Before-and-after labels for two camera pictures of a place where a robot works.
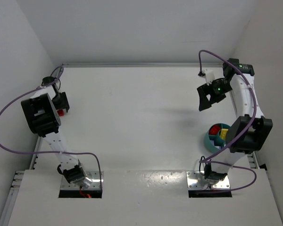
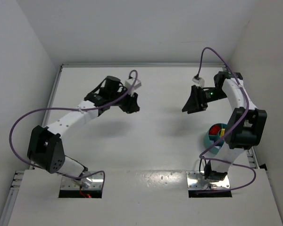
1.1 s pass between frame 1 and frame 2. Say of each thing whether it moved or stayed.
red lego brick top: stayed
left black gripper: moved
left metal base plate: stayed
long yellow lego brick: stayed
